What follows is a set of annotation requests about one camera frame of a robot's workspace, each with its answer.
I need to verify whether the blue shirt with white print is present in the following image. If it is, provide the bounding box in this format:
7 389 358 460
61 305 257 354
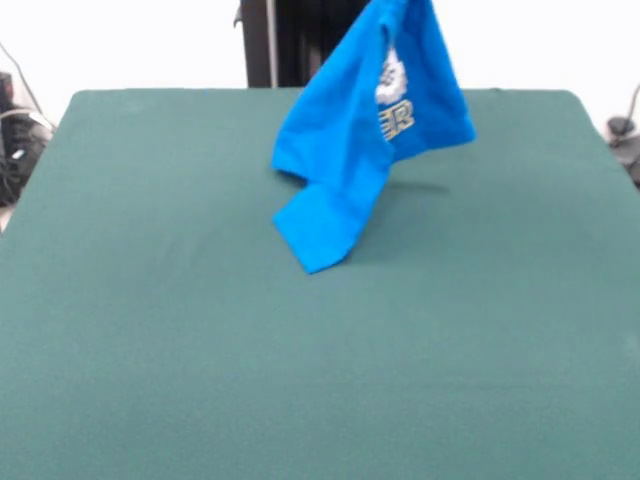
269 0 478 276

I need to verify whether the dark green table cloth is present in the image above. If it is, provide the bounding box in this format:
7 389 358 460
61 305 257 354
0 88 640 480

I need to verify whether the black stand base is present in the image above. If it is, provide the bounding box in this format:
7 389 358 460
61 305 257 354
0 72 55 207
606 115 640 189

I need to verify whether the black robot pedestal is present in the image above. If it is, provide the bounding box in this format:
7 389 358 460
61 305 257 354
232 0 381 90

